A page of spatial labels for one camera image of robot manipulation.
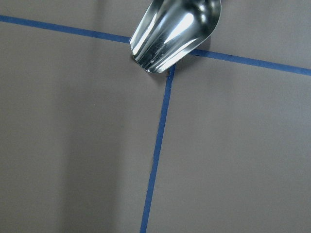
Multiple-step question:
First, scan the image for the steel scoop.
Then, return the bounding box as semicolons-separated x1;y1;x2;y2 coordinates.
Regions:
129;0;222;73

